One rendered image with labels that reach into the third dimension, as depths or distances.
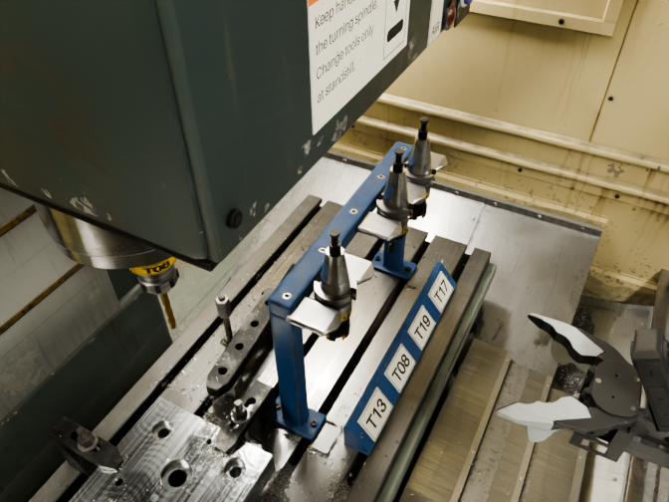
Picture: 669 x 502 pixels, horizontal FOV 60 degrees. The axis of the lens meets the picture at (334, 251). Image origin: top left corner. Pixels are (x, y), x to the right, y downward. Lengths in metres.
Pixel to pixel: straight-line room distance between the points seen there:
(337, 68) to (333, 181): 1.34
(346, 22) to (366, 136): 1.30
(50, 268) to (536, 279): 1.11
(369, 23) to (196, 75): 0.18
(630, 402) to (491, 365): 0.75
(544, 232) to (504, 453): 0.61
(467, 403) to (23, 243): 0.92
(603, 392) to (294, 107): 0.47
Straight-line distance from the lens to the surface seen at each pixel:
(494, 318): 1.51
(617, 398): 0.69
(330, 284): 0.82
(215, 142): 0.29
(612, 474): 1.41
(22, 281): 1.12
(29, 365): 1.23
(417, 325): 1.17
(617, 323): 1.70
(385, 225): 0.96
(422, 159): 1.04
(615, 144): 1.48
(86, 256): 0.53
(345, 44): 0.39
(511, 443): 1.30
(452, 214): 1.62
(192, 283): 1.80
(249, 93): 0.31
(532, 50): 1.42
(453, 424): 1.27
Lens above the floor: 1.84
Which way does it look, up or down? 43 degrees down
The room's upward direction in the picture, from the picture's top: 1 degrees counter-clockwise
